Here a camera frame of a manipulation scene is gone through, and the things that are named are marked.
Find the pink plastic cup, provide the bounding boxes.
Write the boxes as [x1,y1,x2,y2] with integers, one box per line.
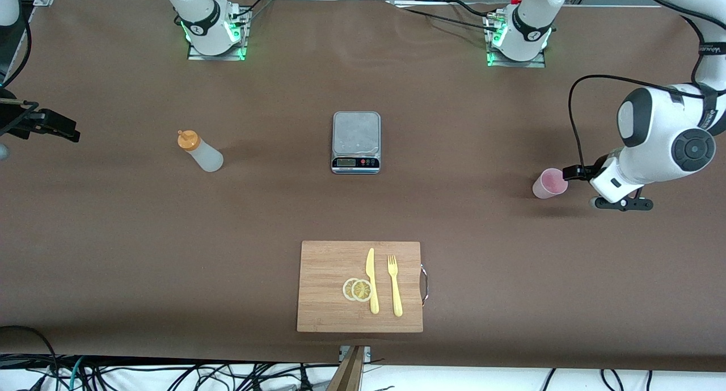
[532,168,568,200]

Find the translucent squeeze bottle orange cap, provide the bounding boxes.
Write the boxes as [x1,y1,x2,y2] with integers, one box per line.
[177,129,224,173]

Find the brown table cover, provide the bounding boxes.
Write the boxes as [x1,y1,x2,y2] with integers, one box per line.
[0,0,726,373]

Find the yellow plastic fork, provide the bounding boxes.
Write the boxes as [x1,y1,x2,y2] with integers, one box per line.
[387,255,403,317]

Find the silver digital kitchen scale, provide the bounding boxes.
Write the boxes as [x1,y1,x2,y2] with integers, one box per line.
[331,111,381,175]

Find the yellow plastic knife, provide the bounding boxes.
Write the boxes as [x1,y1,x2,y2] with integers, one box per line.
[365,247,379,315]

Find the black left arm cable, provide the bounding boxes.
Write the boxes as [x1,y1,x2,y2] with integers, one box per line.
[569,0,716,173]

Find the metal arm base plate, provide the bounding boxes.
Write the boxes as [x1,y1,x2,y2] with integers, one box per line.
[487,16,547,69]
[187,5,248,61]

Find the black cable on table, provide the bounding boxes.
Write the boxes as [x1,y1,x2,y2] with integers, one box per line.
[386,0,503,34]

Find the black looped floor cable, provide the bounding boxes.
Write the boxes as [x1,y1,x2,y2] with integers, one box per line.
[0,325,60,391]

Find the teal floor cable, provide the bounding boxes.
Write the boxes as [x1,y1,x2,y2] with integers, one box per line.
[67,356,87,391]

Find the wooden cutting board metal handle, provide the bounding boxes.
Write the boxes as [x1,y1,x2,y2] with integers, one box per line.
[297,241,429,333]

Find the wooden post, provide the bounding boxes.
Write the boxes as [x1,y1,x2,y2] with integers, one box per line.
[326,346,366,391]

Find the tangled black floor cables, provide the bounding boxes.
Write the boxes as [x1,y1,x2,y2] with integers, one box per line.
[85,360,341,391]

